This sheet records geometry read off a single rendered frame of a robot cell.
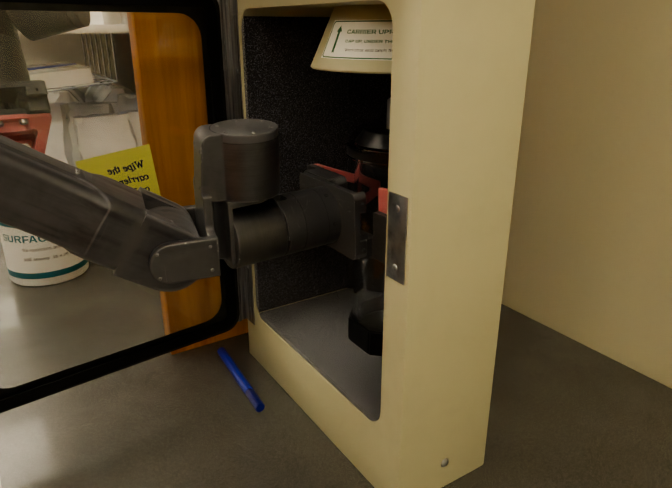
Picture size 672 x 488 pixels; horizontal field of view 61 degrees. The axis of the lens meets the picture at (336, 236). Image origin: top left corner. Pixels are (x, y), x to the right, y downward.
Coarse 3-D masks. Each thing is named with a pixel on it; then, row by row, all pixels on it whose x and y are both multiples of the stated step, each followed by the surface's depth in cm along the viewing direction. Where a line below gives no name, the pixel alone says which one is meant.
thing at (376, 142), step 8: (368, 128) 57; (376, 128) 57; (384, 128) 57; (360, 136) 57; (368, 136) 56; (376, 136) 55; (384, 136) 54; (360, 144) 56; (368, 144) 55; (376, 144) 55; (384, 144) 54
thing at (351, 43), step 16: (336, 16) 50; (352, 16) 48; (368, 16) 47; (384, 16) 47; (336, 32) 49; (352, 32) 48; (368, 32) 47; (384, 32) 46; (320, 48) 52; (336, 48) 49; (352, 48) 48; (368, 48) 47; (384, 48) 46; (320, 64) 50; (336, 64) 49; (352, 64) 48; (368, 64) 47; (384, 64) 46
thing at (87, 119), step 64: (0, 64) 49; (64, 64) 52; (128, 64) 55; (192, 64) 60; (0, 128) 50; (64, 128) 53; (128, 128) 57; (192, 128) 61; (192, 192) 64; (0, 256) 53; (64, 256) 56; (0, 320) 54; (64, 320) 58; (128, 320) 63; (192, 320) 68; (0, 384) 56
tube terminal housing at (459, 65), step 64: (256, 0) 56; (320, 0) 46; (384, 0) 39; (448, 0) 38; (512, 0) 41; (448, 64) 39; (512, 64) 42; (448, 128) 41; (512, 128) 45; (448, 192) 43; (512, 192) 47; (448, 256) 45; (256, 320) 72; (384, 320) 47; (448, 320) 47; (320, 384) 60; (384, 384) 49; (448, 384) 50; (384, 448) 51; (448, 448) 53
